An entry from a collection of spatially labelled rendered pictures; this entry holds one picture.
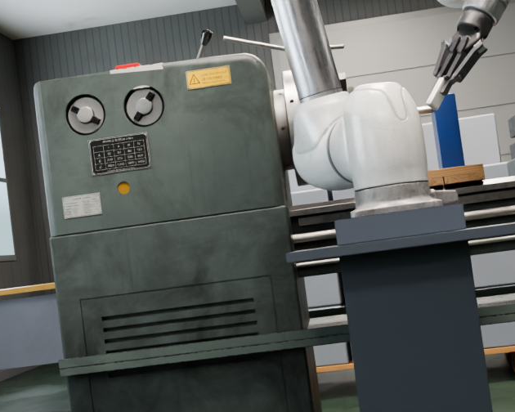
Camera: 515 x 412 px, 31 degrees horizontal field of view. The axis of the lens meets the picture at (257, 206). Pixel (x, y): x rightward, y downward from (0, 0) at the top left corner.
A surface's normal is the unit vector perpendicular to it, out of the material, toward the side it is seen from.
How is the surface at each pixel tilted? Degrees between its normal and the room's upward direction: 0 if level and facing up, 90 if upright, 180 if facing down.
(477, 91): 90
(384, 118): 79
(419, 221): 90
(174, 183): 90
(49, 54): 90
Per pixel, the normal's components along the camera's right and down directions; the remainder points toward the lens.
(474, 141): -0.19, -0.03
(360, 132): -0.64, -0.01
